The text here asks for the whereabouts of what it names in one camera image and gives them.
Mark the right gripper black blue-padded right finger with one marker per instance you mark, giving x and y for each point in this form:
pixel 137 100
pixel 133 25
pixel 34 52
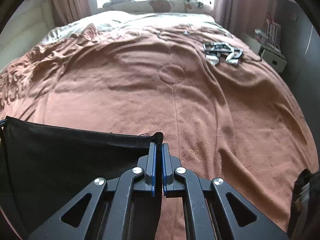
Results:
pixel 213 209

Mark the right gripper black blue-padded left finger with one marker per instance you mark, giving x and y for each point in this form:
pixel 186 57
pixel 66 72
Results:
pixel 119 208

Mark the black garment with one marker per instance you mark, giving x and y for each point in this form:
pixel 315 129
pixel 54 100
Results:
pixel 43 167

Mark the brown bed blanket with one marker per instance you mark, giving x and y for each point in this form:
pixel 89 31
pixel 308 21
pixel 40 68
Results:
pixel 240 121

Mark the grey patterned small garment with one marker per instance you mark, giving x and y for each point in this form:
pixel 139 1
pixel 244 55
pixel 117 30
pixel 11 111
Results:
pixel 214 51

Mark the white bedside cabinet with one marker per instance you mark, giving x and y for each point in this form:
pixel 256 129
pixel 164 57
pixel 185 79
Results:
pixel 269 51

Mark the floral pillow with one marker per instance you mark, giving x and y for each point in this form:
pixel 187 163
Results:
pixel 157 6

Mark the pink right curtain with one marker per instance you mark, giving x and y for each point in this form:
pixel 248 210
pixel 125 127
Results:
pixel 241 16

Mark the pink curtain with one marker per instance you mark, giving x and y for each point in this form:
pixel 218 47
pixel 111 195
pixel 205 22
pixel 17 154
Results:
pixel 69 11
pixel 241 16

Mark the white padded headboard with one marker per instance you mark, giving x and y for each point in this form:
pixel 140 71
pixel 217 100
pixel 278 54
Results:
pixel 24 32

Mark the pink left curtain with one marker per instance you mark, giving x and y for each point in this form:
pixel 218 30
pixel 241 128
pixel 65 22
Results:
pixel 69 11

